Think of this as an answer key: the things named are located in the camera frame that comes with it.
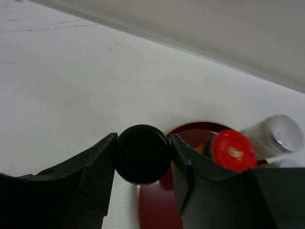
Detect black cap pepper bottle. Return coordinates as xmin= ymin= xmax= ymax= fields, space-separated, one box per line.
xmin=112 ymin=124 xmax=172 ymax=186

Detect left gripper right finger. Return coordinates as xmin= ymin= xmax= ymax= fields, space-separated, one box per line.
xmin=170 ymin=134 xmax=305 ymax=229

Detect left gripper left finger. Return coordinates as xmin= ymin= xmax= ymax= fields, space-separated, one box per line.
xmin=0 ymin=133 xmax=118 ymax=229

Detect red round tray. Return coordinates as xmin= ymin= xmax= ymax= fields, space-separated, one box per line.
xmin=137 ymin=121 xmax=236 ymax=229

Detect red cap sauce jar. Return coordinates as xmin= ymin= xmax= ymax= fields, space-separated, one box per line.
xmin=203 ymin=130 xmax=257 ymax=172

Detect white blue label bottle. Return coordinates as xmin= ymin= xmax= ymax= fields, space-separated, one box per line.
xmin=240 ymin=114 xmax=304 ymax=161

